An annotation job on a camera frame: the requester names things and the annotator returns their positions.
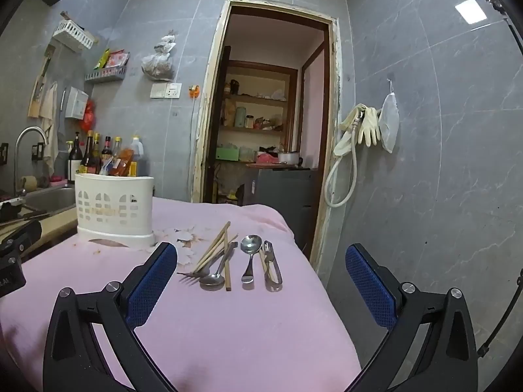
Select hanging clear plastic bag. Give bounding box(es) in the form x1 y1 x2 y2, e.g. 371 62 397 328
141 30 177 81

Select red plastic bag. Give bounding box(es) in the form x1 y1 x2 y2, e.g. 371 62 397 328
79 100 96 132

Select wooden door frame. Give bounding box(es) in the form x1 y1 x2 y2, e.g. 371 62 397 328
190 0 342 272

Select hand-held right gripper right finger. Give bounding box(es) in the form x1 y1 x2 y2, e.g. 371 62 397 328
345 243 480 392

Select dark bottle white label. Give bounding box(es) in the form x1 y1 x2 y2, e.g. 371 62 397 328
67 132 83 178

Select orange seasoning packets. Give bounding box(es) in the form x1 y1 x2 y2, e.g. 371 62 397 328
108 149 137 178

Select small metal spoon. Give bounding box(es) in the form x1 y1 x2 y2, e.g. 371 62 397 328
199 242 239 291

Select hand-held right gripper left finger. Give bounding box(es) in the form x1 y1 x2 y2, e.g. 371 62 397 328
43 242 178 392

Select pink cloth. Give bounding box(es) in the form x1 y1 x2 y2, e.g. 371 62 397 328
0 196 362 392

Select metal fork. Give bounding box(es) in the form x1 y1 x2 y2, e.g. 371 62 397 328
177 242 239 283

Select white wall basket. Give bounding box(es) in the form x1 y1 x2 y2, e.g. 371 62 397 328
52 20 96 53

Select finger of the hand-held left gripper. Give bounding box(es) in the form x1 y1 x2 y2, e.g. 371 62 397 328
0 220 42 256
0 198 24 224

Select metal faucet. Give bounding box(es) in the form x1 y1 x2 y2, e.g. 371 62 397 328
14 126 49 197

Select large metal spoon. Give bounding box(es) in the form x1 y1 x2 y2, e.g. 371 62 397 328
240 235 263 284

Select wooden cutting board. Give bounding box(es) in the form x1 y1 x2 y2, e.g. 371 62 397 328
28 45 56 118

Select white hose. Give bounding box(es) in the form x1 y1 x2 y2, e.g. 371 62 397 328
325 106 368 207

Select white switch panel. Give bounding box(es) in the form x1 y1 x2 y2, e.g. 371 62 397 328
150 82 182 99

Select white wall box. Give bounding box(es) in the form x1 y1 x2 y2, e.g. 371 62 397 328
63 87 89 121

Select grey wall shelf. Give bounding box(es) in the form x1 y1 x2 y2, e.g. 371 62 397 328
85 67 128 84

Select wooden shelf unit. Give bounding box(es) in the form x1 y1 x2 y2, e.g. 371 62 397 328
218 60 299 172

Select steel sink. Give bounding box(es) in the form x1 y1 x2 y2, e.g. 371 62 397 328
22 186 78 215

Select grey cabinet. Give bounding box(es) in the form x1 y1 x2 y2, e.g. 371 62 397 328
243 167 319 250

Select white plastic utensil holder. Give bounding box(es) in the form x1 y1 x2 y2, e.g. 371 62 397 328
75 173 158 250

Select white mesh bag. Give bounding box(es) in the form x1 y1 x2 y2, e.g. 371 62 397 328
378 79 401 154

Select beige hanging towel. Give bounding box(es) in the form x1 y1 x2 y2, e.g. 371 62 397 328
39 82 60 174

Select dark sauce bottle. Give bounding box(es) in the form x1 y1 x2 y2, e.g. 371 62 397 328
82 131 95 174

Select metal peeler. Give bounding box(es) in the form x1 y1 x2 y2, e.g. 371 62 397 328
261 240 283 293

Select cream rubber gloves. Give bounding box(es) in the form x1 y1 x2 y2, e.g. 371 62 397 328
339 104 381 148

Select thin wall cable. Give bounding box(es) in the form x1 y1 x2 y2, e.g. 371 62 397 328
189 98 197 202

